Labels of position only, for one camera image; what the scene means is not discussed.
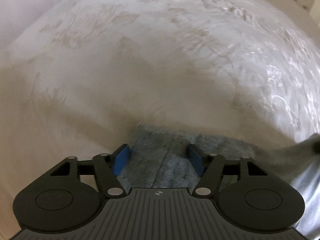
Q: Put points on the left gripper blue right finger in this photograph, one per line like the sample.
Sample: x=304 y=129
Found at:
x=197 y=158

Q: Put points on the grey-blue sweatpants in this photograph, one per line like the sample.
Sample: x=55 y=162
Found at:
x=161 y=158

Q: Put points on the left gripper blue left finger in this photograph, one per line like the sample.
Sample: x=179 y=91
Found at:
x=120 y=158

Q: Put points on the white floral bedspread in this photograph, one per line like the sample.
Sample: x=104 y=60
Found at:
x=238 y=77

